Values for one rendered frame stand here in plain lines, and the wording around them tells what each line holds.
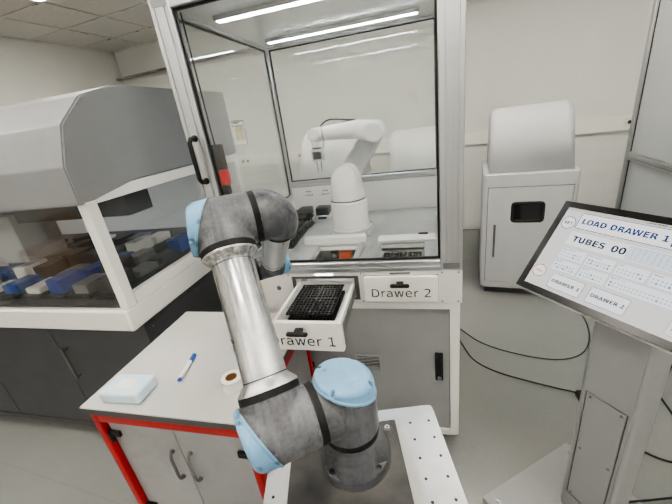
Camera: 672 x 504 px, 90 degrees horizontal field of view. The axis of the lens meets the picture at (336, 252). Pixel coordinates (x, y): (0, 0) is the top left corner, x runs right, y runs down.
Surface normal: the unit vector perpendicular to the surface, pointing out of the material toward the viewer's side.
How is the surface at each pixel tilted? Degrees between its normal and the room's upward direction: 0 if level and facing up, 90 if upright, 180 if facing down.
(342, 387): 8
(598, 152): 90
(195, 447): 90
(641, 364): 90
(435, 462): 0
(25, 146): 69
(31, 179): 90
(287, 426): 49
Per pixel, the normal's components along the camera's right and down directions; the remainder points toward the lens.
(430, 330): -0.22, 0.39
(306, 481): -0.12, -0.92
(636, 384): -0.91, 0.26
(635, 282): -0.78, -0.39
